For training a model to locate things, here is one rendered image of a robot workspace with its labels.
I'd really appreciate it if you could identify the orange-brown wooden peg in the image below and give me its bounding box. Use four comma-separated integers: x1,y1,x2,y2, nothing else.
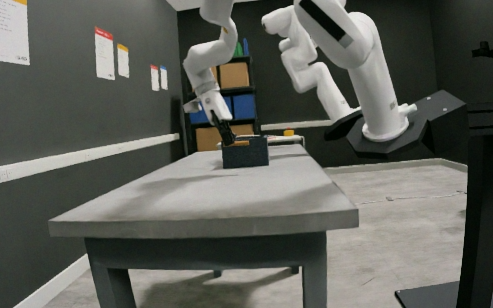
223,141,249,147

